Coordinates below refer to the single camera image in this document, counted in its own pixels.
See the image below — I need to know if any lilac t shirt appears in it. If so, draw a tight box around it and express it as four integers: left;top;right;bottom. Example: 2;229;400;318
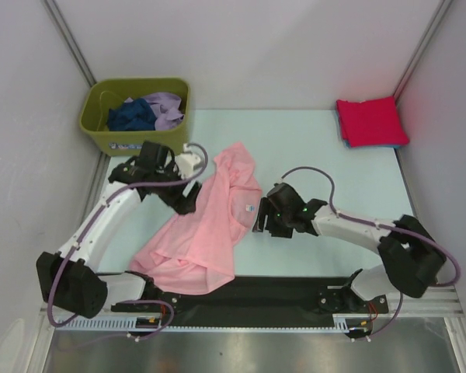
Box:
143;92;185;131

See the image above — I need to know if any olive green plastic bin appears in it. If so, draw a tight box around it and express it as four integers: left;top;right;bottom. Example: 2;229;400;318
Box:
79;77;191;157

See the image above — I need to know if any white slotted cable duct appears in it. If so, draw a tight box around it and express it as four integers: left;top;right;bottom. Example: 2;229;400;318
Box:
61;315;371;334

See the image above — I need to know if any dark blue t shirt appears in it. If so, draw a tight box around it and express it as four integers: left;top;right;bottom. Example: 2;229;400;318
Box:
106;98;157;131

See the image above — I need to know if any folded red t shirt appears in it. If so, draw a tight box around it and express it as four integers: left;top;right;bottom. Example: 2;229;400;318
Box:
336;96;409;148

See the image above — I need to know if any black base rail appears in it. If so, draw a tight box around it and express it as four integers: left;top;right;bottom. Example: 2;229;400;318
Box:
108;274;389;329

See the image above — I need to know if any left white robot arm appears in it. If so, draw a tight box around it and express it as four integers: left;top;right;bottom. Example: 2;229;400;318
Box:
36;141;209;327

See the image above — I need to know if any left aluminium frame post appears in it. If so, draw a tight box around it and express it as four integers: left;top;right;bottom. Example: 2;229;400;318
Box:
40;0;97;87

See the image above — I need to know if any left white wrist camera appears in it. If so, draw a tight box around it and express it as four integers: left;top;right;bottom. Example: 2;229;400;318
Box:
175;143;203;180

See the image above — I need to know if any aluminium frame post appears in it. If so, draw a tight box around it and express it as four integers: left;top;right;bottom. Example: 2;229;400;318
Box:
393;0;454;103
40;0;97;87

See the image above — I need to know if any right aluminium frame post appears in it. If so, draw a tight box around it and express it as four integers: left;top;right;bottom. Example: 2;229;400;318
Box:
393;0;454;103

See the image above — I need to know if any pink t shirt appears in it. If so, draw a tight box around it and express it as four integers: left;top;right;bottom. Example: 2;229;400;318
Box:
129;142;262;295

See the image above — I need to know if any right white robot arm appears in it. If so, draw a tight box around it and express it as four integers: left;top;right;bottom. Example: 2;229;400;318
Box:
252;183;447;312

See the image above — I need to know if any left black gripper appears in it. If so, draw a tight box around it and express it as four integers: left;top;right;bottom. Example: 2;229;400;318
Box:
154;161;202;216

